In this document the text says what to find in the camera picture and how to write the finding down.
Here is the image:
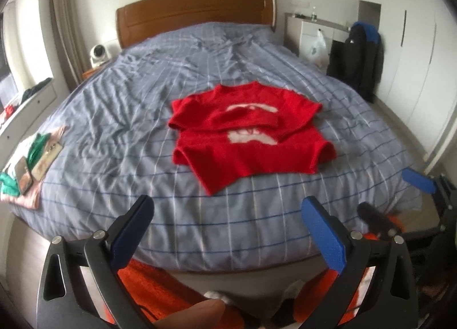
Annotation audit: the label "red knit sweater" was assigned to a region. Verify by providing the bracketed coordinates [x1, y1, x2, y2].
[168, 81, 336, 195]

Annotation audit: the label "dark clothes on bench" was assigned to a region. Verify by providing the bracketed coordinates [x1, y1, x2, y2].
[20, 77, 53, 105]

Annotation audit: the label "person left hand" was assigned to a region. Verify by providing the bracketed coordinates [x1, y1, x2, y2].
[153, 300, 225, 329]

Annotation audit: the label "orange trousers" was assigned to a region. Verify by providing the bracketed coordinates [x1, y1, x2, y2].
[118, 233, 393, 328]

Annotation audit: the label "pink folded garment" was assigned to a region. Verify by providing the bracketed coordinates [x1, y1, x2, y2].
[1, 125, 67, 210]

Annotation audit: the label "green folded garment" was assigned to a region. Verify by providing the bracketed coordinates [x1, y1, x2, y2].
[1, 133, 51, 198]

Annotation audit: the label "beige flat pouch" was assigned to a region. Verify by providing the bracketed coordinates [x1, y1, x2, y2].
[32, 142, 63, 181]

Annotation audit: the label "white wardrobe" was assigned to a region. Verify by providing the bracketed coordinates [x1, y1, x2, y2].
[359, 0, 456, 173]

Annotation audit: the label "blue plaid bed duvet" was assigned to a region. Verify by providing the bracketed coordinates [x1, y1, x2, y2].
[9, 22, 421, 272]

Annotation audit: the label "white plastic bag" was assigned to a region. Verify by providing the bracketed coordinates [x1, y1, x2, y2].
[300, 29, 329, 68]

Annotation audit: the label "white window bench drawers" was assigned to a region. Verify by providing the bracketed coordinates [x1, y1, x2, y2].
[1, 81, 57, 168]

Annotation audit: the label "white bedside dresser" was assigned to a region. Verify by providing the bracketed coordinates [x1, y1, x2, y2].
[284, 13, 349, 73]

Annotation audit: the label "clear bottle on dresser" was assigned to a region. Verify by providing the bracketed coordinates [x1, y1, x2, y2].
[311, 6, 317, 22]

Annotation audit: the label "beige window curtain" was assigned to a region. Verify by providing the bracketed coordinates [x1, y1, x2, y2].
[50, 0, 90, 91]

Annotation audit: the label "brown wooden headboard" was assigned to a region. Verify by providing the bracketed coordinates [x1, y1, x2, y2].
[116, 0, 277, 49]

